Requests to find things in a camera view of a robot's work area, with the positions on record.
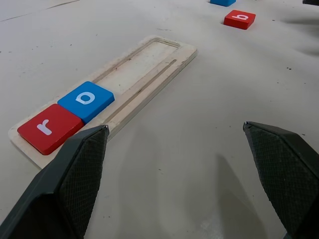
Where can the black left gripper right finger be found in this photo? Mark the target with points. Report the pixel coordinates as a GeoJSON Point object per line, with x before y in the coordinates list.
{"type": "Point", "coordinates": [289, 174]}

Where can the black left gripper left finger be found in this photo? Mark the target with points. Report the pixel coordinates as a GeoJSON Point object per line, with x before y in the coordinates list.
{"type": "Point", "coordinates": [49, 199]}

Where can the red tile letter b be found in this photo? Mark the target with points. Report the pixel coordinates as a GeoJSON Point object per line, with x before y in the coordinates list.
{"type": "Point", "coordinates": [231, 22]}

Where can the red tile letter r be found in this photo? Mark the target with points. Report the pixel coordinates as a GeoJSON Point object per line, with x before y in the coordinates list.
{"type": "Point", "coordinates": [62, 119]}

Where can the blue tile letter o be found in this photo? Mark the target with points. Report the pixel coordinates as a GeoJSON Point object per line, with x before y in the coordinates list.
{"type": "Point", "coordinates": [99, 104]}

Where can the wooden letter tray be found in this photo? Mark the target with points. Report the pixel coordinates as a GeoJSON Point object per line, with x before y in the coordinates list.
{"type": "Point", "coordinates": [154, 62]}

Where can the blue tile letter t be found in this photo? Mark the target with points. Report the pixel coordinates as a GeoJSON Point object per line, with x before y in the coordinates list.
{"type": "Point", "coordinates": [221, 2]}

